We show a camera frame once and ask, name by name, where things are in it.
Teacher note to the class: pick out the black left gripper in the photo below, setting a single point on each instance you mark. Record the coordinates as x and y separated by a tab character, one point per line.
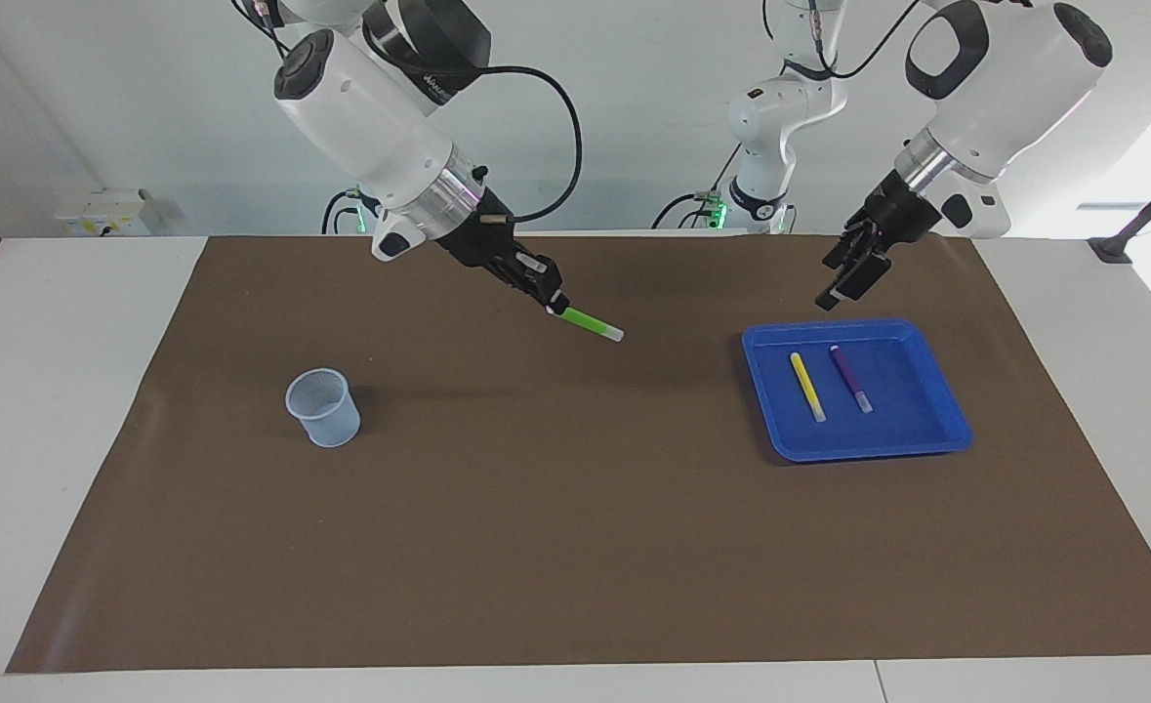
887	220

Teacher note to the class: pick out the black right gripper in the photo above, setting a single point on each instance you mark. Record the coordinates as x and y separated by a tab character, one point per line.
482	239

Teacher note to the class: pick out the green pen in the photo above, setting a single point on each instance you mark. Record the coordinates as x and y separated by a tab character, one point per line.
590	322

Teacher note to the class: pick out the purple pen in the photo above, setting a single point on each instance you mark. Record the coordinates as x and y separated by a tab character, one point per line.
848	376

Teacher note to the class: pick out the yellow pen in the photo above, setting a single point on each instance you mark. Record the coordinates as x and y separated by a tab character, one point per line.
806	386

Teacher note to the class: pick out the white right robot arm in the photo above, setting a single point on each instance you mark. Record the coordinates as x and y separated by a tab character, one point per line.
360	107

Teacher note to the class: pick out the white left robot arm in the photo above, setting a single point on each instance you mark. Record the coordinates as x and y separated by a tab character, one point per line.
1014	78

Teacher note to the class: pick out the blue plastic tray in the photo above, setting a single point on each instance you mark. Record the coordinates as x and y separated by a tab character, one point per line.
897	430

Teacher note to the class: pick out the translucent mesh pen cup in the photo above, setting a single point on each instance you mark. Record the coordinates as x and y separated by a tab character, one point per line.
326	425

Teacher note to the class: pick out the brown table mat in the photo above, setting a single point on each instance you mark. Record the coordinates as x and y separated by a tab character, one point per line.
575	537

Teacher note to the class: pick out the black clamp stand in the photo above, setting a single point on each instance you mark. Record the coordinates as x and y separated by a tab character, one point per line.
1112	249

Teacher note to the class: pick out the white wall socket box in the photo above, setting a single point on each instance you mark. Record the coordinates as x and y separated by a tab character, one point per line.
106	215

